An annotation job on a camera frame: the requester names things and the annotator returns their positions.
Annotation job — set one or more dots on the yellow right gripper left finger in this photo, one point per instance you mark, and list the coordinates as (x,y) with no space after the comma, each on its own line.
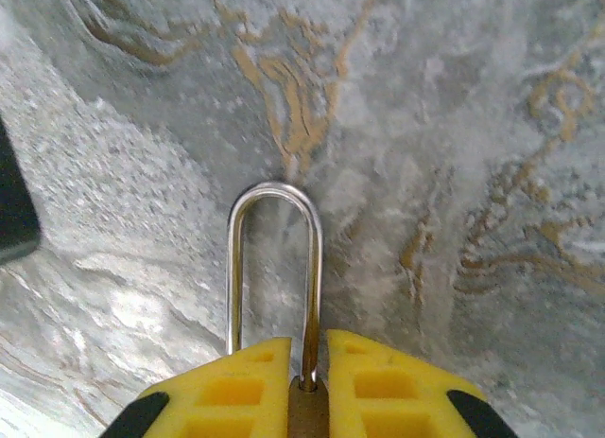
(222,395)

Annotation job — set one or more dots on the brass padlock with steel shackle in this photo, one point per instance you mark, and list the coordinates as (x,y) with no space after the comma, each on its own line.
(308,400)

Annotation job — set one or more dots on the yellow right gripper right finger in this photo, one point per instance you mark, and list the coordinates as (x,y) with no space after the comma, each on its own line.
(402,390)

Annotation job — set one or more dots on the starry night painted box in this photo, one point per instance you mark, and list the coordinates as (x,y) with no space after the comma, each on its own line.
(14,211)

